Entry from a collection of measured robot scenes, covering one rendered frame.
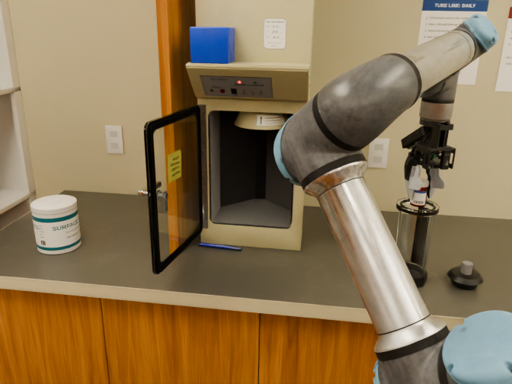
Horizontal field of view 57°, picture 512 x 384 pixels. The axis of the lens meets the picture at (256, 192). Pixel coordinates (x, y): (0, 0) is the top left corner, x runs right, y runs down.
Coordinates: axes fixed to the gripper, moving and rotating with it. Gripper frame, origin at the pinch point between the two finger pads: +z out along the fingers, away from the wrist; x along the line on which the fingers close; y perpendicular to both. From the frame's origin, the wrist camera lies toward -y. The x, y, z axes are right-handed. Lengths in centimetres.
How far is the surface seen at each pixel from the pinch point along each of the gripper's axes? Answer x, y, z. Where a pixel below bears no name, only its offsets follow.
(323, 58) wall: -5, -62, -30
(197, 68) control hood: -55, -23, -30
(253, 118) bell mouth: -38, -31, -15
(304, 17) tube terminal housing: -26, -24, -43
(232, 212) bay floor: -43, -40, 18
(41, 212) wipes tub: -100, -35, 12
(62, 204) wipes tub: -95, -38, 11
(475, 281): 14.1, 9.7, 22.5
